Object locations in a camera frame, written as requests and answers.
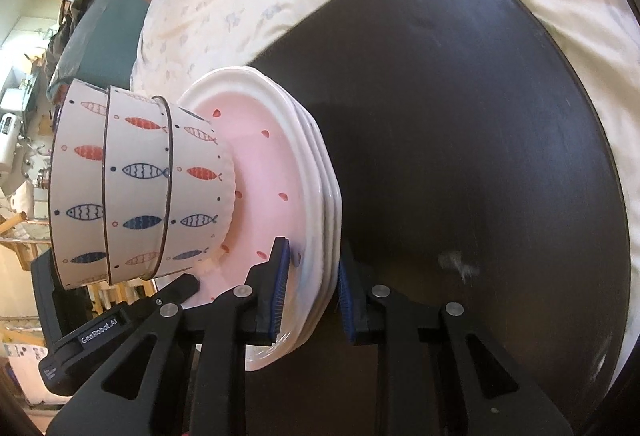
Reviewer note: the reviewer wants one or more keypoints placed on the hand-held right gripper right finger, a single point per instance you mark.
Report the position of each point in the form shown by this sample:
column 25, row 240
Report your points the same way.
column 346, row 306

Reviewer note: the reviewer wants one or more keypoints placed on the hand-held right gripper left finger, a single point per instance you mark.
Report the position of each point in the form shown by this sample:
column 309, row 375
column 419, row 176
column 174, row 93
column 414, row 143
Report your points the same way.
column 277, row 291

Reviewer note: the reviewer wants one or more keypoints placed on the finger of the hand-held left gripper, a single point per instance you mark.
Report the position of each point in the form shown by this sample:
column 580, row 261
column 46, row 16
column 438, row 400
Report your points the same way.
column 177, row 288

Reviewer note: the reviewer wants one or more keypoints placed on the white fish-print bowl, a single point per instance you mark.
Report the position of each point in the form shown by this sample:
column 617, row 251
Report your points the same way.
column 137, row 150
column 200, row 196
column 77, row 186

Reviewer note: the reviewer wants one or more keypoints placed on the pink strawberry plate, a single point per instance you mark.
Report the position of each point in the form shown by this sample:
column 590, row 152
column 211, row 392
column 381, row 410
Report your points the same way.
column 260, row 155
column 321, row 196

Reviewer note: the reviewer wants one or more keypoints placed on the white printed bag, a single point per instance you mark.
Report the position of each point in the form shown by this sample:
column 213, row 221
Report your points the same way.
column 25, row 366

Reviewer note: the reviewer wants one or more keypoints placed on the black mat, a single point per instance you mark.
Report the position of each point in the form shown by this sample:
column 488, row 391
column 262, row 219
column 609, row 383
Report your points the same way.
column 450, row 115

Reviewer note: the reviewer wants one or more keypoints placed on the camouflage clothes pile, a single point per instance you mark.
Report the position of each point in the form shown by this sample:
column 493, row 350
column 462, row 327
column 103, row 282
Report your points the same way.
column 77, row 10

